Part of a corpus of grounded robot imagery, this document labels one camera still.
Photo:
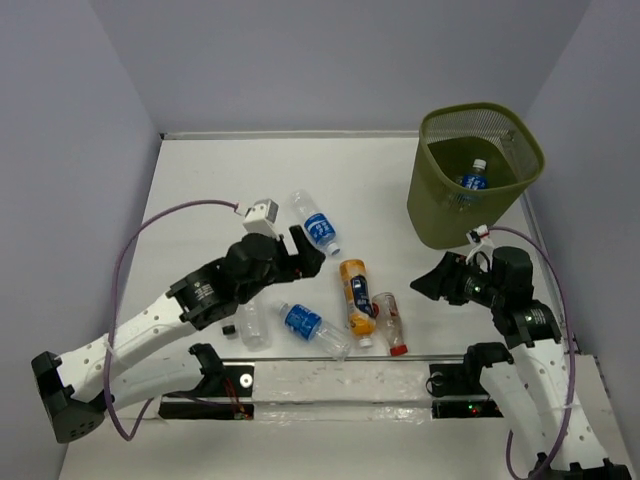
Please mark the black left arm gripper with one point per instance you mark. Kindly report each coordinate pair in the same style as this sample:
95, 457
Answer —
311, 259

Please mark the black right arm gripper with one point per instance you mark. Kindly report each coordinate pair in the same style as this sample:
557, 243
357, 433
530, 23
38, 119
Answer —
443, 281

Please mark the clear bottle red cap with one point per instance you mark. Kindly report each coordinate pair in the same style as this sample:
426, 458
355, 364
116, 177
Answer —
389, 323

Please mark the blue label bottle white cap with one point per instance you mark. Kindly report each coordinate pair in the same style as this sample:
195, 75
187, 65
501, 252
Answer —
473, 180

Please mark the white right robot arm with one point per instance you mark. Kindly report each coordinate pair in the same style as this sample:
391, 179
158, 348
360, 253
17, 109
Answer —
529, 375

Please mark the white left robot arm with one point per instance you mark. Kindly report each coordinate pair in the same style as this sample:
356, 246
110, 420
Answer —
79, 388

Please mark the green plastic waste bin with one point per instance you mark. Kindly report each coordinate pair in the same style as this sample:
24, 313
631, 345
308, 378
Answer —
472, 162

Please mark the yellow label drink bottle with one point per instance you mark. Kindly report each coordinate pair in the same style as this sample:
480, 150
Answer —
360, 318

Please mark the clear crushed bottle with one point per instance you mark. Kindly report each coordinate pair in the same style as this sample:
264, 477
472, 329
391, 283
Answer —
253, 326

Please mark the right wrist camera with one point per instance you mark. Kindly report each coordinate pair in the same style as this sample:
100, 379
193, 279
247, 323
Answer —
480, 240

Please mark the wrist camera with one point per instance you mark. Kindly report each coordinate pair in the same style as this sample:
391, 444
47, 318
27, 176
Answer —
261, 218
480, 240

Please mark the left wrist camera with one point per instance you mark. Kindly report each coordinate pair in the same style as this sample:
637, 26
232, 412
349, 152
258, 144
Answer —
261, 218

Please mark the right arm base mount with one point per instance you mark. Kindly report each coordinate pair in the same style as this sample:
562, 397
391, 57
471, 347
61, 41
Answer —
455, 388

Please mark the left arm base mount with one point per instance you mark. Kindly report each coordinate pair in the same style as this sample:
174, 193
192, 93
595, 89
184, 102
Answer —
223, 392

